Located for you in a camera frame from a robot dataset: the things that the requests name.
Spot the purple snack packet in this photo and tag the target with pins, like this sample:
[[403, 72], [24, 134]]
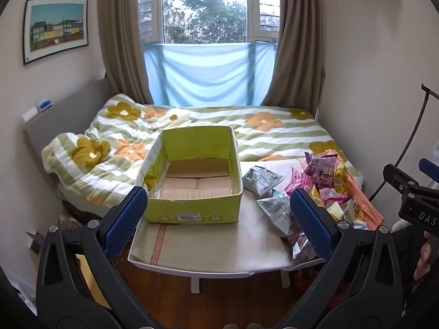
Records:
[[320, 171]]

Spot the brown curtain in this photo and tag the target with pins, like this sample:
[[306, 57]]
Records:
[[120, 34], [298, 48]]

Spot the small blue item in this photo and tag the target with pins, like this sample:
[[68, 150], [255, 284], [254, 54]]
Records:
[[44, 104]]

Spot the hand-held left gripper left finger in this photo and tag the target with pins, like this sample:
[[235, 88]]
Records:
[[125, 219]]

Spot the small dark box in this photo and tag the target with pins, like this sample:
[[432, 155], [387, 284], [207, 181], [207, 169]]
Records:
[[34, 243]]

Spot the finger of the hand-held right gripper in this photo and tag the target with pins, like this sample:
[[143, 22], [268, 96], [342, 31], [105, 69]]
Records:
[[399, 180], [430, 168]]

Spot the white strawberry candy packet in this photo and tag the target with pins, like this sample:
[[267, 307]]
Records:
[[274, 207]]

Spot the grey headboard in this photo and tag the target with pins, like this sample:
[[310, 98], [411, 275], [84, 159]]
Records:
[[68, 109]]

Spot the yellow snack packet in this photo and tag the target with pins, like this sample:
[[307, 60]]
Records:
[[340, 176]]

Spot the person's right hand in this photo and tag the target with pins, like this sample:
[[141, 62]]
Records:
[[424, 257]]

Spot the green cardboard box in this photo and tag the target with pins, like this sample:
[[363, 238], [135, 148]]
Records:
[[205, 209]]

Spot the framed wall picture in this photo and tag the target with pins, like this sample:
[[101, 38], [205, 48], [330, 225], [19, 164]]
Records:
[[56, 29]]

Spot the small white device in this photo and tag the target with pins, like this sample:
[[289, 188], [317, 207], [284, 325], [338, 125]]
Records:
[[30, 114]]

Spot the small white table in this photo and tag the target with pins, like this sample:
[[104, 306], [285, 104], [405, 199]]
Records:
[[195, 282]]

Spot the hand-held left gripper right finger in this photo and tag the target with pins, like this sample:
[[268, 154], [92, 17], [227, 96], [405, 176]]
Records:
[[312, 222]]

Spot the light blue window cloth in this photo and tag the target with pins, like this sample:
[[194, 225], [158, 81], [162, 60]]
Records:
[[205, 72]]

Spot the white window frame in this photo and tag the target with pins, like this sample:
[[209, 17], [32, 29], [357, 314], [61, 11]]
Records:
[[253, 13]]

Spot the floral striped blanket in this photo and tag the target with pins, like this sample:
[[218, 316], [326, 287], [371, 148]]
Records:
[[274, 133]]

